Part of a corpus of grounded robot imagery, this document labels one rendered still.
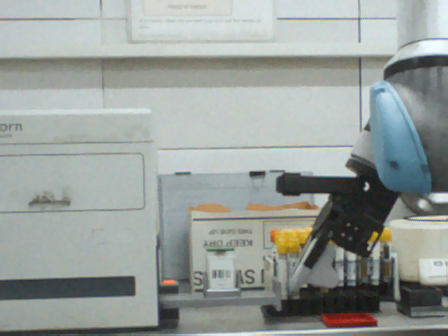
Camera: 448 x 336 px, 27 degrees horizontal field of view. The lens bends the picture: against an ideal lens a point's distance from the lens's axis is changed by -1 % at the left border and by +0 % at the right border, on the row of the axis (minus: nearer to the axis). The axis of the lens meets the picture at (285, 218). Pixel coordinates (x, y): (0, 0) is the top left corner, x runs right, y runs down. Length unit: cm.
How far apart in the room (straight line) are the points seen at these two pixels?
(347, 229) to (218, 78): 69
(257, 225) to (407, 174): 64
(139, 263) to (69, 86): 72
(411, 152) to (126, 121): 46
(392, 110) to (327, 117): 99
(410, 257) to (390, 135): 71
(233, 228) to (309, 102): 45
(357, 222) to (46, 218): 42
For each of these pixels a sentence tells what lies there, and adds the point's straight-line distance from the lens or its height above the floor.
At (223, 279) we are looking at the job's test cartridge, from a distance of 131.
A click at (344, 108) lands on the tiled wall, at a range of 195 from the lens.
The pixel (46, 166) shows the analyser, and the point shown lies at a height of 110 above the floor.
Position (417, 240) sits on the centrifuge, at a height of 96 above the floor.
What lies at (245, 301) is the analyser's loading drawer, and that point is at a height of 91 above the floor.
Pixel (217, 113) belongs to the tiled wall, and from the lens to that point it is 192.
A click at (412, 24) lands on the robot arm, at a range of 102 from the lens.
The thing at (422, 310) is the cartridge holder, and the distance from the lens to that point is 137.
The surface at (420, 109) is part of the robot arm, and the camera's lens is 96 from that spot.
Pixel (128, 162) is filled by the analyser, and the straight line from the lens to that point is 128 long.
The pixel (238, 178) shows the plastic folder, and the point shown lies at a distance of 191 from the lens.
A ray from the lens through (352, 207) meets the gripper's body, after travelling 133.
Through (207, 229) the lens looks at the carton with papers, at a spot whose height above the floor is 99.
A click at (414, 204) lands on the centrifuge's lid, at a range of 192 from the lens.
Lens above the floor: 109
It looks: 3 degrees down
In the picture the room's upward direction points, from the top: 1 degrees counter-clockwise
